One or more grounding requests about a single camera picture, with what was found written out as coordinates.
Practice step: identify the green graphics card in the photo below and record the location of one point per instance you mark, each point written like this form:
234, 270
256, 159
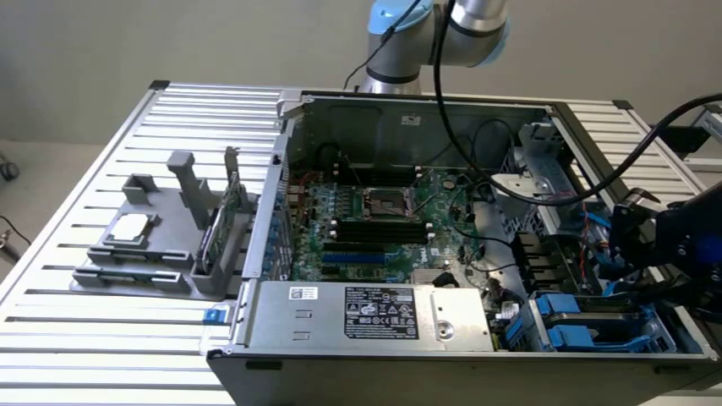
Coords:
225, 220

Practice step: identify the blue case latch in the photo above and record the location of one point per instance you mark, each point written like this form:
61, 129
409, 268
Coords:
213, 316

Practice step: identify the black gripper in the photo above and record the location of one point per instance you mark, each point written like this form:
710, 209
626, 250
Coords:
643, 237

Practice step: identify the black caster wheel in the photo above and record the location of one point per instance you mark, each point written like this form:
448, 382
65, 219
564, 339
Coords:
8, 170

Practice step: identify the disk bay with blue carriers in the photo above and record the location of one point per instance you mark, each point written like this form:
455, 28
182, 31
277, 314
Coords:
555, 336

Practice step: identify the neighbouring slatted metal table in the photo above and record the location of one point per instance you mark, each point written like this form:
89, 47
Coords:
707, 122

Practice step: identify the open black PC case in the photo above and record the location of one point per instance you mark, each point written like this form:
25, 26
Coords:
337, 380

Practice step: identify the grey parts rack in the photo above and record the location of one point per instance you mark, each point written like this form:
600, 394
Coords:
169, 220

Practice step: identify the silver drive cage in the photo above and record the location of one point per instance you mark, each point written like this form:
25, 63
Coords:
541, 169

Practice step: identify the green motherboard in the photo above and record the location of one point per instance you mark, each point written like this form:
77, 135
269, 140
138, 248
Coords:
445, 220

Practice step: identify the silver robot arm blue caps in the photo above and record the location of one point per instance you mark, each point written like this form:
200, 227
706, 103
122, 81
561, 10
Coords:
395, 55

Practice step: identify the white case sticker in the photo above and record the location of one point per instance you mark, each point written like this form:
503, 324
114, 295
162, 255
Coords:
411, 119

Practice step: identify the blue expansion slot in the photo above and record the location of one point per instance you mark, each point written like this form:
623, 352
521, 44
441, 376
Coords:
355, 257

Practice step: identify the CPU socket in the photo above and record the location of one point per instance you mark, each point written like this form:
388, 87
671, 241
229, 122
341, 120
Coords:
388, 205

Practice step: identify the black RAM slot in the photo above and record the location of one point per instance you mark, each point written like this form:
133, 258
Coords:
383, 228
383, 240
383, 223
383, 234

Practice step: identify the silver power supply unit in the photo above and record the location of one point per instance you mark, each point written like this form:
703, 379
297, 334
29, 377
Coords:
315, 325

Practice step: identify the silver chipset heatsink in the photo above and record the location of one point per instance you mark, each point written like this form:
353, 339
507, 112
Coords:
424, 277

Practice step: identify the round coin battery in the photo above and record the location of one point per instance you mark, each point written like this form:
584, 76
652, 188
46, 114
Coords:
448, 184

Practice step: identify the silver CPU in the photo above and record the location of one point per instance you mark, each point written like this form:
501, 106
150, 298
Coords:
130, 226

